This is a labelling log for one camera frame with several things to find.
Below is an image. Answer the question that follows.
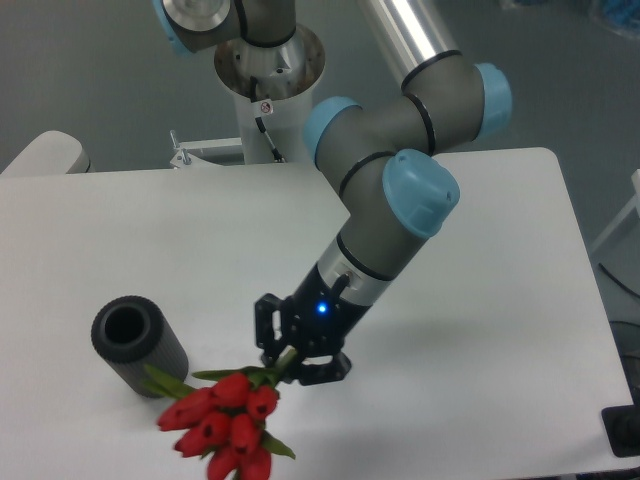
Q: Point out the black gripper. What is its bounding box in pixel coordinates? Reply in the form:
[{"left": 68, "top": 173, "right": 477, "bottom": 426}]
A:
[{"left": 254, "top": 265, "right": 370, "bottom": 386}]

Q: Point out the red tulip bouquet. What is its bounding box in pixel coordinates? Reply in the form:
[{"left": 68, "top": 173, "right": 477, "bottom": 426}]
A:
[{"left": 143, "top": 350, "right": 297, "bottom": 479}]

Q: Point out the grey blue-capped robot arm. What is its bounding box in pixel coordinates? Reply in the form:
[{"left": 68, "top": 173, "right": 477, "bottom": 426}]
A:
[{"left": 153, "top": 1, "right": 512, "bottom": 385}]

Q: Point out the dark grey ribbed vase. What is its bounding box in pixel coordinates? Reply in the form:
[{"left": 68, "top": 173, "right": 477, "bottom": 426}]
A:
[{"left": 90, "top": 295, "right": 189, "bottom": 398}]

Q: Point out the white chair back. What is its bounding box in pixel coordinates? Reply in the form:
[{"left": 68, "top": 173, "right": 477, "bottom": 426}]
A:
[{"left": 1, "top": 130, "right": 95, "bottom": 178}]

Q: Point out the black device at table edge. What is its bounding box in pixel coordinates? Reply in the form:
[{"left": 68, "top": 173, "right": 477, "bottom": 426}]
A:
[{"left": 601, "top": 405, "right": 639, "bottom": 458}]

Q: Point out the blue plastic bag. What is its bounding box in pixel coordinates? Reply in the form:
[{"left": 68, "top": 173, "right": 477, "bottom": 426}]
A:
[{"left": 588, "top": 0, "right": 639, "bottom": 39}]

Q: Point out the black pedestal cable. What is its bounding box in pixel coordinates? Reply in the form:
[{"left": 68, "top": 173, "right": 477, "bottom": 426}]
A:
[{"left": 248, "top": 74, "right": 287, "bottom": 164}]

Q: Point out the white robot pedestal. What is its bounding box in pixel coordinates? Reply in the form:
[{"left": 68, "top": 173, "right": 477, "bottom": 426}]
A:
[{"left": 168, "top": 24, "right": 326, "bottom": 170}]

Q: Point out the white furniture frame right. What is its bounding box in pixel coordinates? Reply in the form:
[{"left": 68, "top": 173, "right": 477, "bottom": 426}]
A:
[{"left": 589, "top": 170, "right": 639, "bottom": 260}]

